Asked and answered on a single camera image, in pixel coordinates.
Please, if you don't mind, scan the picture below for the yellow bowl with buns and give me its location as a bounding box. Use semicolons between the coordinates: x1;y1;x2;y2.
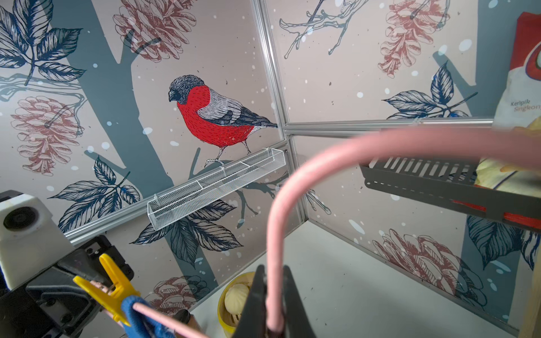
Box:
217;272;255;337

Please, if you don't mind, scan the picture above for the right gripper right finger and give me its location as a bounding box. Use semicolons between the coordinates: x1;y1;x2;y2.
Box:
283;266;316;338

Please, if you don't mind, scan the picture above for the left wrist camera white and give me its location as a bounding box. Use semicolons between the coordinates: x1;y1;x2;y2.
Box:
1;190;75;290

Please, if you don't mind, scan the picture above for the brown bottle black cap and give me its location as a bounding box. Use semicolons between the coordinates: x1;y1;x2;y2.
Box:
173;308;201;332

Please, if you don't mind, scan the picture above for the white wire mesh shelf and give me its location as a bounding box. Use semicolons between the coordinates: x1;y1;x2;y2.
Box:
147;148;286;230

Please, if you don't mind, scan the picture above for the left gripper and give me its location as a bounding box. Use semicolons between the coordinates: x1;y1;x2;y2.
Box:
1;235;135;337

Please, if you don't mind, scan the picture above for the wooden clothes rack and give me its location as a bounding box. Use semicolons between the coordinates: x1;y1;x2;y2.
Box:
518;252;541;338

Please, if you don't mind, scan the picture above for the blue tank top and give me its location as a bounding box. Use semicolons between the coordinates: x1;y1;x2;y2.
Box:
121;296;175;338

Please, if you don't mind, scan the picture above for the cassava chips bag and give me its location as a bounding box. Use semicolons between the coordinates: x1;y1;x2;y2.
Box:
476;12;540;198

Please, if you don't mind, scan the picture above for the pink hanger with blue top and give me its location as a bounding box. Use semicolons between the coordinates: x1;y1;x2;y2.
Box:
133;126;540;337

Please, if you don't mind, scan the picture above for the yellow clothespin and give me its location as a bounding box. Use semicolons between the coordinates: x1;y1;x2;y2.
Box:
73;253;141;327

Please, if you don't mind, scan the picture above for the black wall basket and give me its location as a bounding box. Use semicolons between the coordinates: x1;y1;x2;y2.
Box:
360;157;540;232

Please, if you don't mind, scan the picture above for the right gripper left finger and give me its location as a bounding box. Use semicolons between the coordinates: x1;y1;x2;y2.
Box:
232;265;266;338

